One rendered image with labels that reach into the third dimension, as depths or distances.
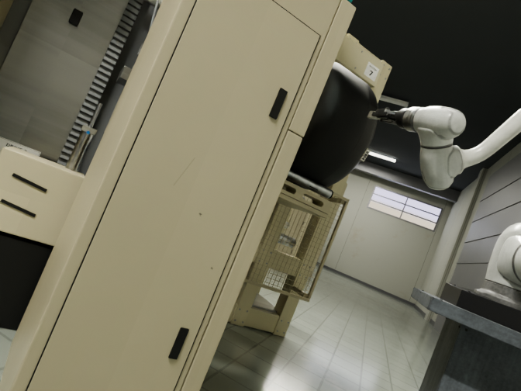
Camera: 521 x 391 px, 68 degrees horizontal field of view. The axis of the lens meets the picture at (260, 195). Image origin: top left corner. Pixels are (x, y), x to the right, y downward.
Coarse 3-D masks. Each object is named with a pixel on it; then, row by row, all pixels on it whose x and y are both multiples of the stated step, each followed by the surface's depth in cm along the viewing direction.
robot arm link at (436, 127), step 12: (432, 108) 128; (444, 108) 125; (420, 120) 129; (432, 120) 125; (444, 120) 122; (456, 120) 121; (420, 132) 131; (432, 132) 126; (444, 132) 123; (456, 132) 122; (432, 144) 128; (444, 144) 127
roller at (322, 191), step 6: (288, 174) 167; (294, 174) 168; (300, 174) 172; (294, 180) 170; (300, 180) 170; (306, 180) 172; (306, 186) 173; (312, 186) 174; (318, 186) 175; (324, 186) 178; (318, 192) 176; (324, 192) 177; (330, 192) 178
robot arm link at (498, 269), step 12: (516, 228) 125; (504, 240) 126; (516, 240) 121; (492, 252) 130; (504, 252) 124; (492, 264) 128; (504, 264) 122; (492, 276) 126; (504, 276) 123; (516, 288) 120
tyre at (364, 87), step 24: (336, 72) 166; (336, 96) 159; (360, 96) 165; (312, 120) 162; (336, 120) 158; (360, 120) 163; (312, 144) 161; (336, 144) 162; (360, 144) 166; (312, 168) 169; (336, 168) 169
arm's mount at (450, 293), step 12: (444, 288) 146; (456, 288) 128; (456, 300) 121; (468, 300) 118; (480, 300) 118; (492, 300) 118; (480, 312) 117; (492, 312) 116; (504, 312) 115; (516, 312) 114; (504, 324) 115; (516, 324) 114
